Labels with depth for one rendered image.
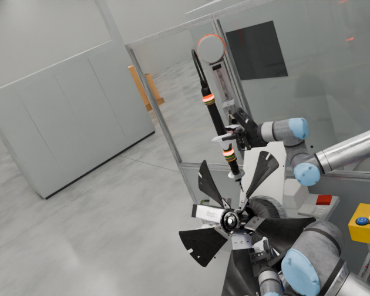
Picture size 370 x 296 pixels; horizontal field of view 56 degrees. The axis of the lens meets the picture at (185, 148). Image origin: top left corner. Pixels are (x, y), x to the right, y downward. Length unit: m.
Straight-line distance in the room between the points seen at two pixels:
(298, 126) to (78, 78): 5.85
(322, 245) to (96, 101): 6.18
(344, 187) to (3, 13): 12.51
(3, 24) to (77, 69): 6.95
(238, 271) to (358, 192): 0.91
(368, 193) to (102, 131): 5.53
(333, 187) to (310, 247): 1.27
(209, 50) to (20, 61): 11.68
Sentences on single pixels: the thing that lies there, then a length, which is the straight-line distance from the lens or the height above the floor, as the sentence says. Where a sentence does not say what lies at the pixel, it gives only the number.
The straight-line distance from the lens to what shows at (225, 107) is 1.99.
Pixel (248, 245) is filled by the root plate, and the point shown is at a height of 1.09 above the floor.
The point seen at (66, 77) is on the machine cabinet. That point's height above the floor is 1.78.
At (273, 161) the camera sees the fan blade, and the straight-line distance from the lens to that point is 1.58.
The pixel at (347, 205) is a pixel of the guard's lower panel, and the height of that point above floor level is 0.77.
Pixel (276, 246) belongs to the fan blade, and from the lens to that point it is 1.53.
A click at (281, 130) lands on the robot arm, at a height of 1.65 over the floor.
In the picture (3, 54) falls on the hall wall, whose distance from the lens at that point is 13.37.
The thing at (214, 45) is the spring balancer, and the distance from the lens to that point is 2.02.
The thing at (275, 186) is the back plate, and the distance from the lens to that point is 1.85.
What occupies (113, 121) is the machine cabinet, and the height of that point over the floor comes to 0.65.
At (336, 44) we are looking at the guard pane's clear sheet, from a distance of 1.87.
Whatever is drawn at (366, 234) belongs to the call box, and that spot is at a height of 1.04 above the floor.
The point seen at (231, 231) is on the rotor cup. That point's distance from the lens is 1.64.
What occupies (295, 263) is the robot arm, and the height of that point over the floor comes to 1.47.
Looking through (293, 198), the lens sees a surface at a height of 0.95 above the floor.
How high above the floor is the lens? 2.16
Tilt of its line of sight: 21 degrees down
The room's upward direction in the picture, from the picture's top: 23 degrees counter-clockwise
